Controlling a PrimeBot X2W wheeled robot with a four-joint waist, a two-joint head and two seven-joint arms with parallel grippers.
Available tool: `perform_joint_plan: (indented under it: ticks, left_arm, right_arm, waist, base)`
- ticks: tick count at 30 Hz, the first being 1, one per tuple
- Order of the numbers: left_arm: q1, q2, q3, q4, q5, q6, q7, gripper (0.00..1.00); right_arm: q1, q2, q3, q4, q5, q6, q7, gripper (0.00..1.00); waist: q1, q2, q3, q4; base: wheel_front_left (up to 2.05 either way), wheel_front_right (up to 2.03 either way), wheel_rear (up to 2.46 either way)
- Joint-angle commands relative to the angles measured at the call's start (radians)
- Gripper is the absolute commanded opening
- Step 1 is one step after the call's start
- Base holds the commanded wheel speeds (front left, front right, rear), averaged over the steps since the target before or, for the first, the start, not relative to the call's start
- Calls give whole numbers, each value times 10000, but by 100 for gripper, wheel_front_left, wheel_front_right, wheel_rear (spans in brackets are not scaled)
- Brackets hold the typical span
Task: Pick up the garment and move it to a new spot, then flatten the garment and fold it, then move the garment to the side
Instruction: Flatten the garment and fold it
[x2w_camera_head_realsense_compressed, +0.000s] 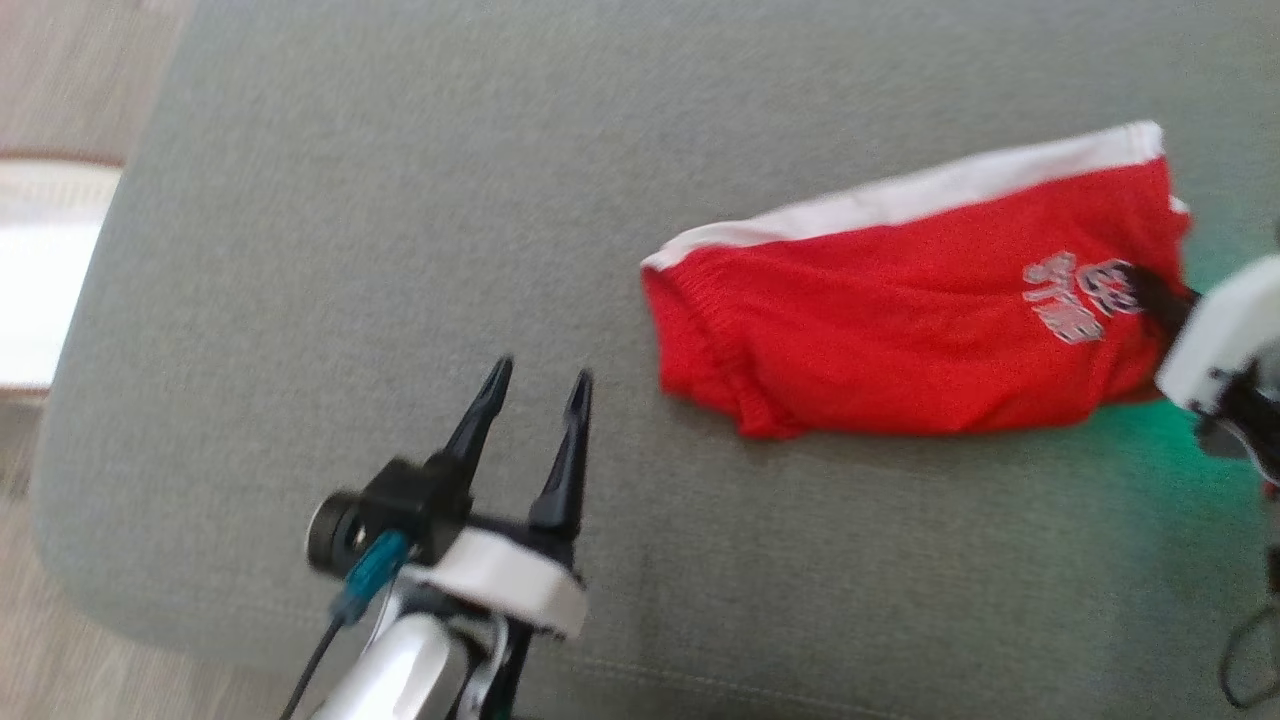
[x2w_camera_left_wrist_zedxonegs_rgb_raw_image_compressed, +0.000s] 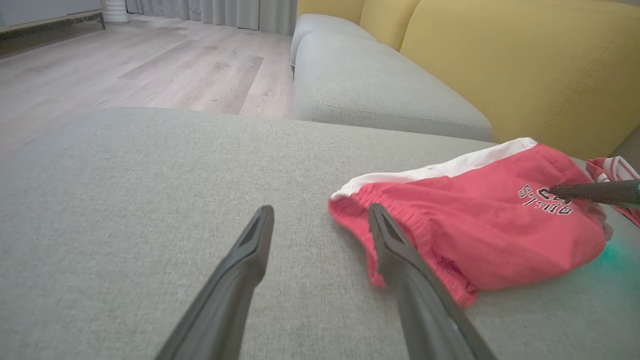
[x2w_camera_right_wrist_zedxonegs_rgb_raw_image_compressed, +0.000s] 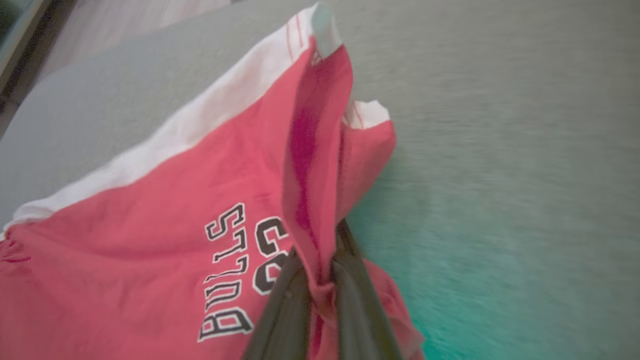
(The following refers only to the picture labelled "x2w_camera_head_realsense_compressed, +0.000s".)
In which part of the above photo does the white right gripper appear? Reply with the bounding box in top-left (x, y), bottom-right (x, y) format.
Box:
top-left (1124, 254), bottom-right (1280, 462)

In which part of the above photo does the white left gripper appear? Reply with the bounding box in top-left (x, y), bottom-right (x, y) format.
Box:
top-left (398, 356), bottom-right (595, 641)

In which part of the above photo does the red and white jersey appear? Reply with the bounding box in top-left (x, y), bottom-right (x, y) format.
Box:
top-left (639, 120), bottom-right (1198, 442)

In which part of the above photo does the grey fabric sofa seat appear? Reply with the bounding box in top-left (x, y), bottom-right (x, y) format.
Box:
top-left (30, 0), bottom-right (1280, 720)

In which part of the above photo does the white mat with brown edge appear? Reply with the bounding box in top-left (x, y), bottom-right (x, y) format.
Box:
top-left (0, 150), bottom-right (127, 403)

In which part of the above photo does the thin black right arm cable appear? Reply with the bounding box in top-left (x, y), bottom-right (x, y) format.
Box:
top-left (1219, 540), bottom-right (1280, 712)

